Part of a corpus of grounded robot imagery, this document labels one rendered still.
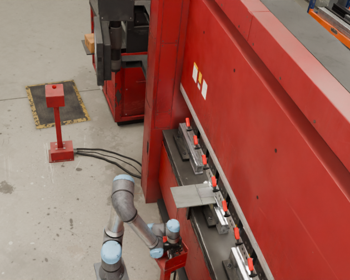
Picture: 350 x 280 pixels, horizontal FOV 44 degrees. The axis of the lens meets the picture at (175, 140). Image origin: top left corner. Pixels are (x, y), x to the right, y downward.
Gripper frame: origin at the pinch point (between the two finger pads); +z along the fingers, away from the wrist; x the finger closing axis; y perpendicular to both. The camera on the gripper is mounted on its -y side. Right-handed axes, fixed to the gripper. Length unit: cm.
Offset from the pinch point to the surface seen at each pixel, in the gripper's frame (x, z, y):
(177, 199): 21.9, -25.6, 17.0
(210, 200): 12.6, -23.9, 36.6
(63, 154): 193, 63, -19
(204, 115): 47, -65, 49
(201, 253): -6.9, -1.6, 19.1
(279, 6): 9, -152, 63
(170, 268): -4.8, 2.3, -1.9
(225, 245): -14.3, -11.8, 31.4
